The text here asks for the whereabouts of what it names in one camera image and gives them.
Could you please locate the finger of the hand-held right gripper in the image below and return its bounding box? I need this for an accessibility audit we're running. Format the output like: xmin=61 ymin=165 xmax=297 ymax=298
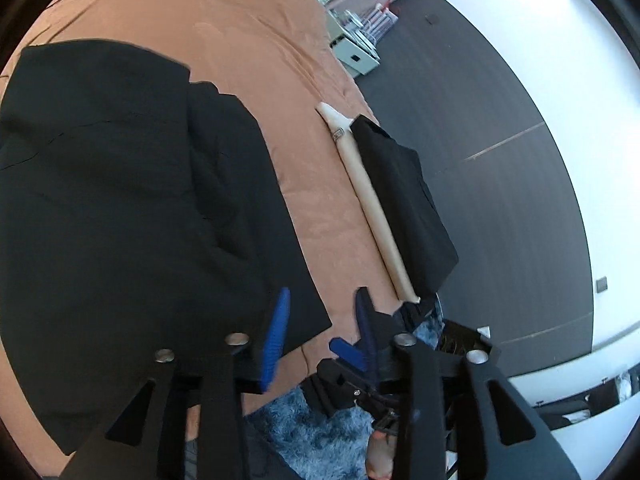
xmin=328 ymin=336 xmax=371 ymax=372

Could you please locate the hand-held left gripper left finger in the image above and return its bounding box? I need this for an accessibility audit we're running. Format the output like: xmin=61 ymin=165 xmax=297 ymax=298
xmin=60 ymin=287 xmax=292 ymax=480

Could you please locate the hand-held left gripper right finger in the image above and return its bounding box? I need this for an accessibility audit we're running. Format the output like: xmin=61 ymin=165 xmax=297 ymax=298
xmin=354 ymin=286 xmax=583 ymax=480

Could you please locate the black garment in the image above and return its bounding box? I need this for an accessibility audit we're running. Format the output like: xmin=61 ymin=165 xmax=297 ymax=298
xmin=0 ymin=37 xmax=333 ymax=456

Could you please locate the person's right hand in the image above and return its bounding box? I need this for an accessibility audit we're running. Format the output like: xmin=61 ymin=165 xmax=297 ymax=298
xmin=366 ymin=430 xmax=401 ymax=480

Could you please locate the blue shaggy rug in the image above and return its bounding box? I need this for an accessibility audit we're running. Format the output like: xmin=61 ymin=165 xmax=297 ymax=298
xmin=185 ymin=305 xmax=446 ymax=480

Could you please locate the beige tube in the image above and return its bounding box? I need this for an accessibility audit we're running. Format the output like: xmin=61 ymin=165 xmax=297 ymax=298
xmin=316 ymin=101 xmax=421 ymax=306

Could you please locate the black folded cloth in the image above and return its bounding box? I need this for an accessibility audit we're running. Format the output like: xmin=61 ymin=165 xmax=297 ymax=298
xmin=350 ymin=114 xmax=460 ymax=306

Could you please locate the orange blanket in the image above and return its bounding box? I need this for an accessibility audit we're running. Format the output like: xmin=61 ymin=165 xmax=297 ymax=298
xmin=15 ymin=0 xmax=401 ymax=426

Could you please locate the dark furniture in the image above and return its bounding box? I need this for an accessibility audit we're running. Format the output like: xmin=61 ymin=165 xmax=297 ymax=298
xmin=532 ymin=365 xmax=640 ymax=431

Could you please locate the white box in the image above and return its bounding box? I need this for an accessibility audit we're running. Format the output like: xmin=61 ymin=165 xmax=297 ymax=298
xmin=332 ymin=35 xmax=382 ymax=78

